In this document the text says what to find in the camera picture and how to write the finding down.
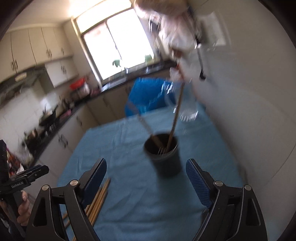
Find wooden chopstick five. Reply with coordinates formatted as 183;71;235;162
71;188;110;241

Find wooden chopstick three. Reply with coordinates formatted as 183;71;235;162
62;177;112;220

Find wooden chopstick four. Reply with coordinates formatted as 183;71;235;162
64;182;110;230

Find wooden chopstick one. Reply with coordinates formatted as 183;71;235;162
127;100;164;151

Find wooden chopstick two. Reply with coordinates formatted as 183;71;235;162
165;81;185;153

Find lower kitchen cabinets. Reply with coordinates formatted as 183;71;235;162
23;74;135;183

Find kitchen cabinets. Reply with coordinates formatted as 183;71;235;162
23;74;135;183
1;27;78;87

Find upper kitchen cabinets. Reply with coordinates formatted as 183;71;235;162
1;27;78;87

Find kitchen window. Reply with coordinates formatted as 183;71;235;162
81;8;159;82

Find person left hand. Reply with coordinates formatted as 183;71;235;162
17;190;31;226

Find black wok pan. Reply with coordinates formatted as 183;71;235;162
39;105;58;126

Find blue terry table cloth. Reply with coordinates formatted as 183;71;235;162
58;109;244;240

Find dark grey utensil holder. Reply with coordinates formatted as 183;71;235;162
144;133;182;178

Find range hood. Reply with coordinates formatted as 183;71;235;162
1;66;46;104

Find clear glass mug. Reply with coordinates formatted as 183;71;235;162
162;81;198;122

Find red plastic basin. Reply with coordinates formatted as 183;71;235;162
69;77;86;90

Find blue plastic bag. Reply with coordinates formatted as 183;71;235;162
125;78;173;117

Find hanging printed plastic bag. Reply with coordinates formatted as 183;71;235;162
133;1;202;58

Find black hanging power cable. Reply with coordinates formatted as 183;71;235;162
191;9;207;81

